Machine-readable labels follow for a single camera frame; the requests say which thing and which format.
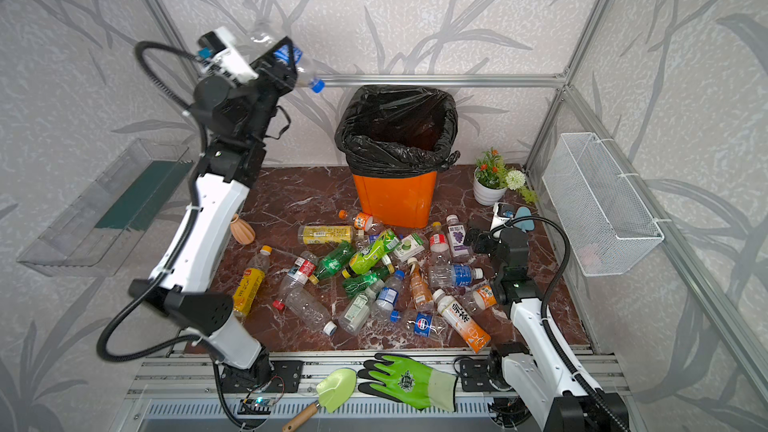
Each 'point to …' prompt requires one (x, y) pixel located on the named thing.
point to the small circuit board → (255, 406)
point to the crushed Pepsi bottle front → (426, 322)
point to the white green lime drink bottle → (409, 247)
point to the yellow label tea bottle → (324, 234)
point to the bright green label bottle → (367, 259)
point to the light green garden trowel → (333, 392)
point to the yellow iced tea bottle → (251, 282)
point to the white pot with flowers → (492, 178)
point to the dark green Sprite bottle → (334, 262)
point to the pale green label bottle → (356, 311)
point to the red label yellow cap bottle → (439, 251)
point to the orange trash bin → (398, 203)
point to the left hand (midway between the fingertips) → (285, 32)
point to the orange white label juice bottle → (456, 313)
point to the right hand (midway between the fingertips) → (487, 213)
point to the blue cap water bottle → (387, 297)
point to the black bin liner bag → (397, 130)
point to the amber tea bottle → (420, 289)
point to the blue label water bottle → (446, 275)
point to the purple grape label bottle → (459, 248)
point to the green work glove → (408, 382)
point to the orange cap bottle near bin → (363, 222)
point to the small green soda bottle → (367, 284)
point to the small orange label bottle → (484, 297)
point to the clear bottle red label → (298, 276)
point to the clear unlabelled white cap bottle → (311, 310)
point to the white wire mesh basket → (603, 223)
